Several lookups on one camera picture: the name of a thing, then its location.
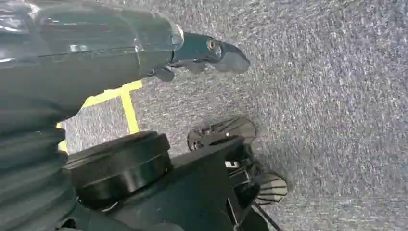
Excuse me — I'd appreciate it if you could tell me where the yellow floor tape line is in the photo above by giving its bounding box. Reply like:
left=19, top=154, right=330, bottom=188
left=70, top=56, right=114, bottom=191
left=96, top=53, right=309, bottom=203
left=56, top=79, right=144, bottom=154

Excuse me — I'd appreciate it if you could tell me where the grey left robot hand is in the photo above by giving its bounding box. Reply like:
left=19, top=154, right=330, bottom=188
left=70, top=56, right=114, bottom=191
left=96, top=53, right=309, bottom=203
left=0, top=0, right=251, bottom=120

